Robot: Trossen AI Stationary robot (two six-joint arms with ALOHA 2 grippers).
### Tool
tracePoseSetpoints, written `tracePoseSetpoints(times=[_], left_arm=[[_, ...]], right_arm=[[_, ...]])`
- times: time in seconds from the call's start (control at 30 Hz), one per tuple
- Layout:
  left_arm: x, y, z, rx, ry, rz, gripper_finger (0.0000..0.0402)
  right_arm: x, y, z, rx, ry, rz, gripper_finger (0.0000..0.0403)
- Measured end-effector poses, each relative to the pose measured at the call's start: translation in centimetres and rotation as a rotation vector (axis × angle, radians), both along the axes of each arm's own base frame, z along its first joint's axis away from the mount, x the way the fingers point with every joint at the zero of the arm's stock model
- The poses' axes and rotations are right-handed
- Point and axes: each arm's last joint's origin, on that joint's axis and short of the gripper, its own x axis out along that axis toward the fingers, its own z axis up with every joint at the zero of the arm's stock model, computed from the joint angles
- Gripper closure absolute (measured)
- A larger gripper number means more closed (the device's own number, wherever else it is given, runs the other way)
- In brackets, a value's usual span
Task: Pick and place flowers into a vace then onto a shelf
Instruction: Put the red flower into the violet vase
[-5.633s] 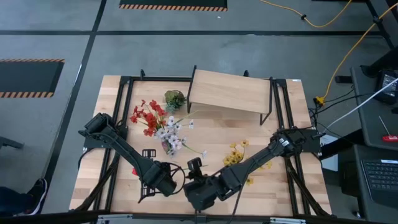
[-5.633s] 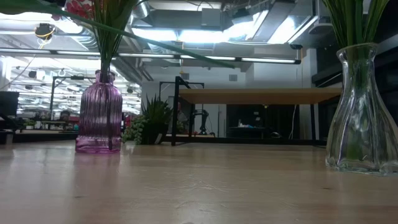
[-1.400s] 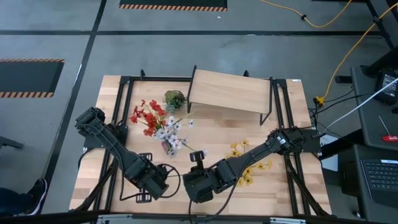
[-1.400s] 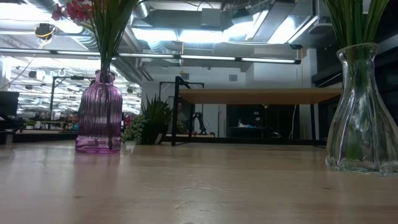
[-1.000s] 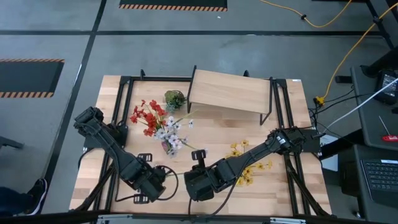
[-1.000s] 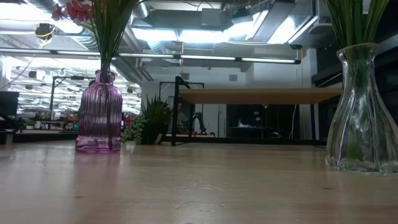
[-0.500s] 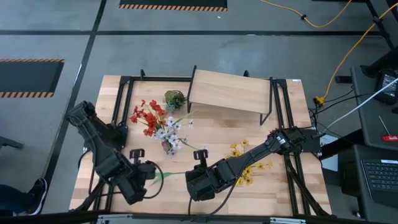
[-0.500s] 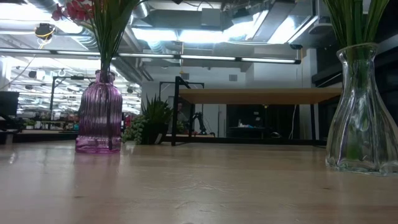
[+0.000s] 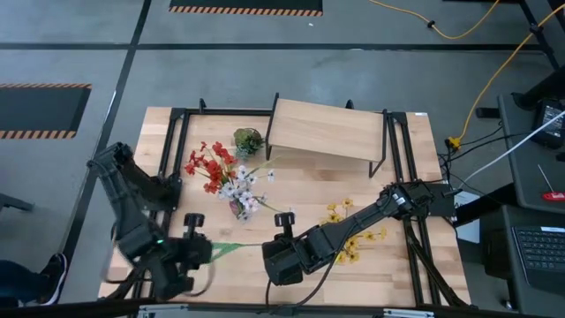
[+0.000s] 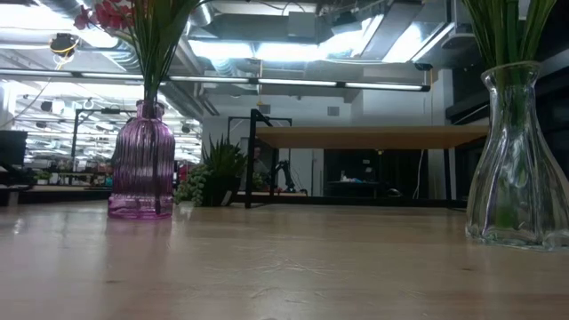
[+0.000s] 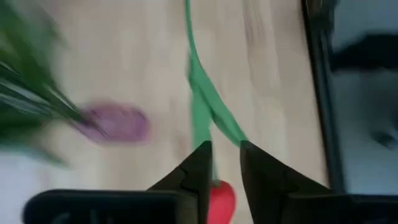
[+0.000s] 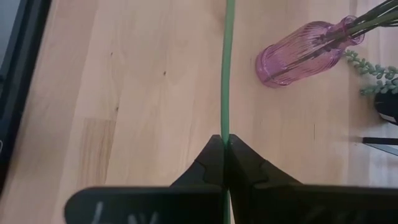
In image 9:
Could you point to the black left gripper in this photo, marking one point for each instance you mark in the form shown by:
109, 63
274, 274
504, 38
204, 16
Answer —
194, 254

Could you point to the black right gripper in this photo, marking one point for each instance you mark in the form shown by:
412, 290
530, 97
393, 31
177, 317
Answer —
284, 260

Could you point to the red artificial tulip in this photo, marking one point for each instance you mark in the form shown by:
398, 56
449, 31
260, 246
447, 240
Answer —
227, 249

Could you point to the purple ribbed glass vase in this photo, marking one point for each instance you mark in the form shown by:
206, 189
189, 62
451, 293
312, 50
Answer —
236, 208

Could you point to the yellow artificial flower bunch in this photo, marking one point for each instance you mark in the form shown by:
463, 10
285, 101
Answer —
351, 245

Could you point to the white artificial flower bunch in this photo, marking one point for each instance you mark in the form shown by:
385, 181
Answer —
240, 192

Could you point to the red artificial flower bunch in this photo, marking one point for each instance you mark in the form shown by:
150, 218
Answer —
214, 170

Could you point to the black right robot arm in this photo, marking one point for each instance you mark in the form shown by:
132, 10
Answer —
362, 216

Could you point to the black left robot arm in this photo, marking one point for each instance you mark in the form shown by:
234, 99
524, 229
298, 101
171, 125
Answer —
128, 199

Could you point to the wooden shelf with black legs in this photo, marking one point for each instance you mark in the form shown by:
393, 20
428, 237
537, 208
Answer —
326, 128

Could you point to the potted green succulent plant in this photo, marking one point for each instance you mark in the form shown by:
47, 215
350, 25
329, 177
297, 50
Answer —
247, 139

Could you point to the black overhead rig bar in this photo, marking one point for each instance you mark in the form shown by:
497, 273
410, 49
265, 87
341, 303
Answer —
66, 311

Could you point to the person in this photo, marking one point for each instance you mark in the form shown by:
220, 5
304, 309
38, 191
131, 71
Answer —
53, 278

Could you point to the white paper sheet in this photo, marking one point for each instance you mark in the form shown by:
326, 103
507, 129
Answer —
470, 229

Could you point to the grey chair leg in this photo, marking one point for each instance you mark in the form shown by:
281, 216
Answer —
13, 202

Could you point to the dark grey desk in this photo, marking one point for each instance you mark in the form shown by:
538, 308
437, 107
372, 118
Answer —
525, 176
499, 274

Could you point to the black hazard-striped floor mat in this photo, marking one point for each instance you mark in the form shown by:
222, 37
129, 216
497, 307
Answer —
39, 110
243, 4

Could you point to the black laptop keyboard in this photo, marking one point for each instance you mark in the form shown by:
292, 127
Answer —
543, 252

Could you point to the black tripod stand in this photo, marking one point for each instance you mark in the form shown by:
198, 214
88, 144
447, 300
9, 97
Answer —
535, 29

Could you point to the black metal table frame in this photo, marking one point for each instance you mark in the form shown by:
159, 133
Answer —
220, 111

